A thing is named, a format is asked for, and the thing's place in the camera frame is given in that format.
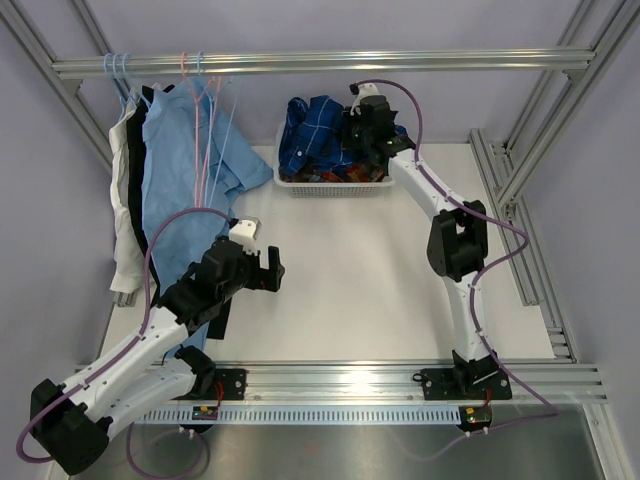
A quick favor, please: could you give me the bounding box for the red brown plaid shirt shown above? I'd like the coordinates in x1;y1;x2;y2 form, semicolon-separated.
280;164;386;183

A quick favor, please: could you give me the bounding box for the blue plaid shirt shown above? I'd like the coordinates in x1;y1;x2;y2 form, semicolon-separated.
278;94;415;175

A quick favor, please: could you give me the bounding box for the light blue hanger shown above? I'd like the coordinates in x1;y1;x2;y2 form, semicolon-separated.
120;53;151;108
194;50;244;209
102;52;135;105

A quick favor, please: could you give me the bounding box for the pink wire hanger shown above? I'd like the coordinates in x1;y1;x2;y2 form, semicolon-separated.
180;52;222;207

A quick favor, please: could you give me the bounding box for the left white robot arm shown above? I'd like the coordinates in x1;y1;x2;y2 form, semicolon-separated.
27;237;285;476

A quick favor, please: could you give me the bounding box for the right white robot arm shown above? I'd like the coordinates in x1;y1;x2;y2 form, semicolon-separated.
342;91;499;400

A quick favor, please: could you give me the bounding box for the white shirt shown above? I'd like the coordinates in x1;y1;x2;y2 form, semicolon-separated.
109;100;140;294

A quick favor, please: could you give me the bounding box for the light blue shirt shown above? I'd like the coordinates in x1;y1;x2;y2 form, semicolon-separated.
139;77;275;359

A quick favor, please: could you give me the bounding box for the black shirt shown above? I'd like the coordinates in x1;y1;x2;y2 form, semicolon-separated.
125;85;174;287

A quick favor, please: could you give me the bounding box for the white plastic basket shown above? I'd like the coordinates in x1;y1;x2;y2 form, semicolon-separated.
272;122;395;198

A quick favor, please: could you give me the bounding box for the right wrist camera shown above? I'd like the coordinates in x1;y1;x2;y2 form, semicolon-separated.
349;82;379;116

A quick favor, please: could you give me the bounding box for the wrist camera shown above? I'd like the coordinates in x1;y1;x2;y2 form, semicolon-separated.
349;82;379;116
229;217;262;255

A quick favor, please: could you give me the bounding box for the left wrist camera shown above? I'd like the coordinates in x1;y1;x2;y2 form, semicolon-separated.
229;217;262;255

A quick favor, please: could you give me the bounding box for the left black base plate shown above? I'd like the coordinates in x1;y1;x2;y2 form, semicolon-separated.
176;368;248;401

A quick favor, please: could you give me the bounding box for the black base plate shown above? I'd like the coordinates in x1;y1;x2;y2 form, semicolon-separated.
412;368;513;401
176;368;248;401

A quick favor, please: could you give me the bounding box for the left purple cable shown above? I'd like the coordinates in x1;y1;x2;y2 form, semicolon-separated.
17;207;239;479

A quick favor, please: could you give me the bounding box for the right aluminium frame post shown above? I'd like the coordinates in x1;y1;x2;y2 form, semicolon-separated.
469;1;639;362

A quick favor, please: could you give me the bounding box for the aluminium frame post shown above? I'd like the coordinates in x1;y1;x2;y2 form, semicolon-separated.
469;1;639;362
1;1;112;172

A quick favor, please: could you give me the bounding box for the white slotted cable duct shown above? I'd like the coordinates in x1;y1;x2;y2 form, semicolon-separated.
136;404;461;426

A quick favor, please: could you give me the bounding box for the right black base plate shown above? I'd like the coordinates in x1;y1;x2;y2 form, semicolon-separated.
412;368;513;401

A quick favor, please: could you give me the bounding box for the aluminium hanging rail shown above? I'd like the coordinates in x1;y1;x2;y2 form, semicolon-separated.
54;46;596;80

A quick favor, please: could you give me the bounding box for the aluminium front rail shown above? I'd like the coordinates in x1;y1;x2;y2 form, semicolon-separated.
218;361;608;405

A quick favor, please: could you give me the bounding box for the left aluminium frame post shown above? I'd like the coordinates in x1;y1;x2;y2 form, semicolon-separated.
1;1;112;172

